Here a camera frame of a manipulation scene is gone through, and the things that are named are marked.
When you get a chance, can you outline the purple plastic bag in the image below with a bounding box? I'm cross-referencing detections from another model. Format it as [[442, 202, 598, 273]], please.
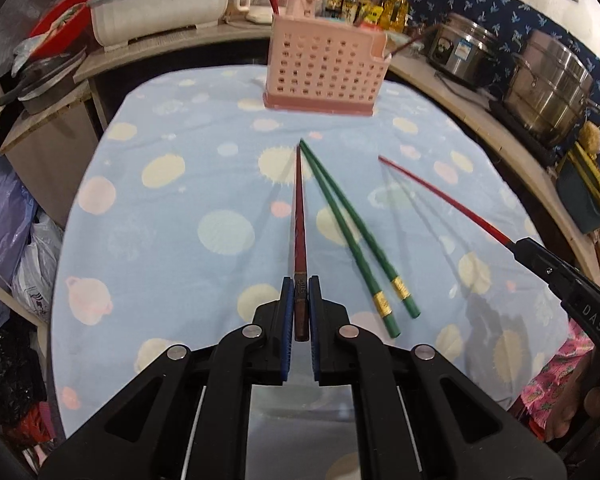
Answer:
[[0, 152, 36, 326]]

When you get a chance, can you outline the white dish drainer tub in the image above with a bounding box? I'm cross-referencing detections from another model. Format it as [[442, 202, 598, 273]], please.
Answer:
[[87, 0, 236, 53]]

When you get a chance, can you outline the yellow cooking oil bottle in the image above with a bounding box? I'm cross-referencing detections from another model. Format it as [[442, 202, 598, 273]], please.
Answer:
[[377, 0, 411, 33]]

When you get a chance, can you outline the yellow seasoning packet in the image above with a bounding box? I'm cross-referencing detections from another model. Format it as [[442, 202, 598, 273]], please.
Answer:
[[361, 4, 385, 28]]

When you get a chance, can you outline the curved wooden counter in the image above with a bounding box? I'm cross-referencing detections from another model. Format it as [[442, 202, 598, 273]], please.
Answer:
[[72, 22, 600, 286]]

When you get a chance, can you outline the teal plastic bin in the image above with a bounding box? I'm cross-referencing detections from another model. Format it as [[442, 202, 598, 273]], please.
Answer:
[[555, 157, 600, 235]]

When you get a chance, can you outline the steel rice cooker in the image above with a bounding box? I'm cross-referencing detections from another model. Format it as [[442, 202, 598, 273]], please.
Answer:
[[425, 12, 503, 91]]

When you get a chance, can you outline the dark brown chopstick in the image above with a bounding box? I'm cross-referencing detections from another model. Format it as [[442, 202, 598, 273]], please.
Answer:
[[384, 34, 427, 59]]

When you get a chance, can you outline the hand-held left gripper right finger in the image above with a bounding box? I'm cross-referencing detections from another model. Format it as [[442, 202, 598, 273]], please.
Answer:
[[308, 276, 570, 480]]

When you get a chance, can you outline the pink perforated utensil holder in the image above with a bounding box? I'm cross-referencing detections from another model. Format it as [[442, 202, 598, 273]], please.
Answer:
[[262, 12, 392, 118]]

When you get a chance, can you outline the black plastic bag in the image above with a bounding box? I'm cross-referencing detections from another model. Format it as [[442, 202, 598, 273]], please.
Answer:
[[0, 327, 48, 426]]

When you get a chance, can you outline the pink floral clothing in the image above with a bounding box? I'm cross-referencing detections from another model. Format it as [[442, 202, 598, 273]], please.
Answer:
[[510, 260, 600, 441]]

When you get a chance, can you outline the dark red-brown chopstick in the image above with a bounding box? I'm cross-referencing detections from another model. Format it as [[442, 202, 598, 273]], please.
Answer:
[[292, 144, 312, 343]]

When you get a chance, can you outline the black frying pan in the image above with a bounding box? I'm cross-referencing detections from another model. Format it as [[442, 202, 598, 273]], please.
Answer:
[[0, 47, 88, 116]]

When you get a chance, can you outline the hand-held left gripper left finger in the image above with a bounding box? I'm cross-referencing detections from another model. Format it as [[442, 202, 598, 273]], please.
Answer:
[[39, 276, 296, 480]]

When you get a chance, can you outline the wooden side cabinet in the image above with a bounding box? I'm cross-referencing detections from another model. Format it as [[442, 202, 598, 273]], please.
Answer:
[[0, 80, 111, 231]]

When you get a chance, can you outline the white plastic bag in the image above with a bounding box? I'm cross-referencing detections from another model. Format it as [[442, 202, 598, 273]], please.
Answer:
[[12, 212, 66, 326]]

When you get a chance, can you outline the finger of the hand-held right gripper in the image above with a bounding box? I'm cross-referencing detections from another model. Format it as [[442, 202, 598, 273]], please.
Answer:
[[511, 237, 589, 307]]

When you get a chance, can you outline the red plastic basin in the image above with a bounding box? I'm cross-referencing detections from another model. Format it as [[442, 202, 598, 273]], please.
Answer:
[[27, 0, 96, 61]]

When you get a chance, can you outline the black induction cooker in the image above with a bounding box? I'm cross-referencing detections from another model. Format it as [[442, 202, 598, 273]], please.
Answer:
[[487, 95, 563, 166]]

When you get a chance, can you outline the green chopstick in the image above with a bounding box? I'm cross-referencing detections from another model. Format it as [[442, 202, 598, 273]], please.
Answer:
[[299, 139, 402, 339], [301, 140, 422, 321]]

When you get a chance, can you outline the large steel steamer pot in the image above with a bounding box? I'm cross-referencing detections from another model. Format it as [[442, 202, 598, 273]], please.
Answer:
[[510, 30, 600, 148]]

